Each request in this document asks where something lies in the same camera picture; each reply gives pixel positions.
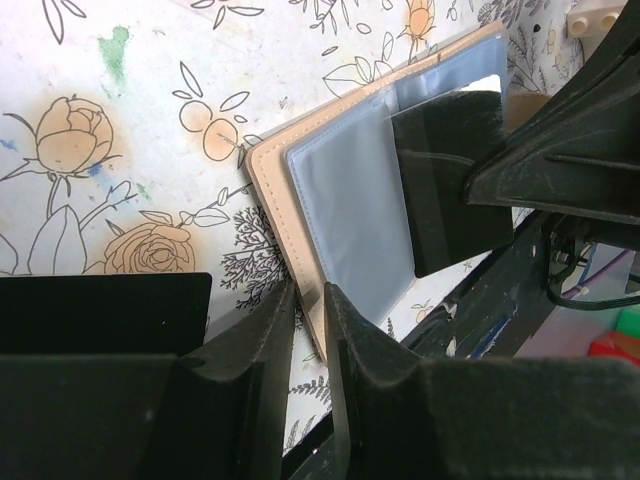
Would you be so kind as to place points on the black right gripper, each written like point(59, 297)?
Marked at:
point(579, 155)

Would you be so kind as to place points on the colourful toy block cluster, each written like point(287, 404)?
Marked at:
point(592, 17)

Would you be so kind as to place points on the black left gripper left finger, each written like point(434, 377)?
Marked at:
point(217, 412)

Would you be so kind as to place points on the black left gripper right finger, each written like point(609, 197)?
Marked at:
point(545, 419)

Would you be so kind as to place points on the black credit card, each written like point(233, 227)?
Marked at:
point(104, 314)
point(438, 143)

